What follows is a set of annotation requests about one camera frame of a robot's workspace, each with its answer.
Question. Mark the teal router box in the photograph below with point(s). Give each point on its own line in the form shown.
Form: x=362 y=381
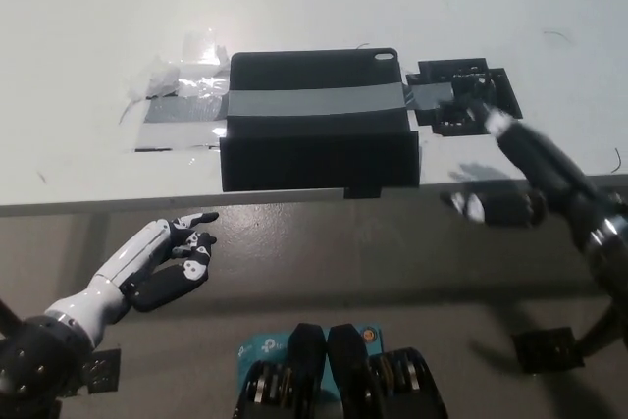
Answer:
x=272 y=343

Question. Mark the grey duct tape strip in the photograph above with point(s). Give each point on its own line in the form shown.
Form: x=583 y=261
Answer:
x=314 y=101

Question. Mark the pale glossy tape patch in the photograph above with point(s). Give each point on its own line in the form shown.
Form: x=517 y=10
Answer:
x=176 y=137

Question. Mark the thin black strand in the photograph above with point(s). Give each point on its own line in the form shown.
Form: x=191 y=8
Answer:
x=618 y=159
x=559 y=34

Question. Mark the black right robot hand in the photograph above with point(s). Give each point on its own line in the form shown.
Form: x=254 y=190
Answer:
x=544 y=164

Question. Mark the crumpled clear tape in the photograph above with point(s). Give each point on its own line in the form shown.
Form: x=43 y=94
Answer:
x=196 y=80

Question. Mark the black tablet cover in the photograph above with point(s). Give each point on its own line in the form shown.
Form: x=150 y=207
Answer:
x=314 y=159

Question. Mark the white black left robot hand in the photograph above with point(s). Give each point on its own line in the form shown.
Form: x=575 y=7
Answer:
x=118 y=267

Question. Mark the teal box with black feet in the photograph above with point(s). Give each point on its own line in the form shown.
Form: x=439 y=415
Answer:
x=343 y=380

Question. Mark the dark grey tape patch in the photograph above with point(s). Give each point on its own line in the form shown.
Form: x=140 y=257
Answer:
x=186 y=109

